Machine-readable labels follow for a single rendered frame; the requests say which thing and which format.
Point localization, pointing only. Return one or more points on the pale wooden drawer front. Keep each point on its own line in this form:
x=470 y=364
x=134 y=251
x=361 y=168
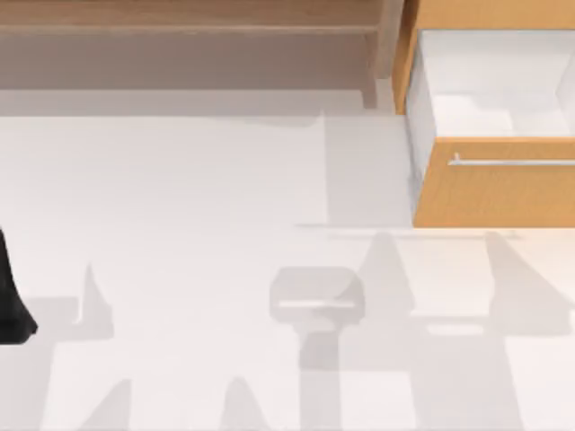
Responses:
x=494 y=197

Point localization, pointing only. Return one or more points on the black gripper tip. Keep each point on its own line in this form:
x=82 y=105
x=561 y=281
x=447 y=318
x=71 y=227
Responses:
x=10 y=314

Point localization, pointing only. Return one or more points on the brown wooden open shelf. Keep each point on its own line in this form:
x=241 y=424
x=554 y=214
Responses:
x=188 y=40

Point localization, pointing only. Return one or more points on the pulled-out grey drawer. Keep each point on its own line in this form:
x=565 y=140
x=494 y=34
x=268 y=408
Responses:
x=485 y=85

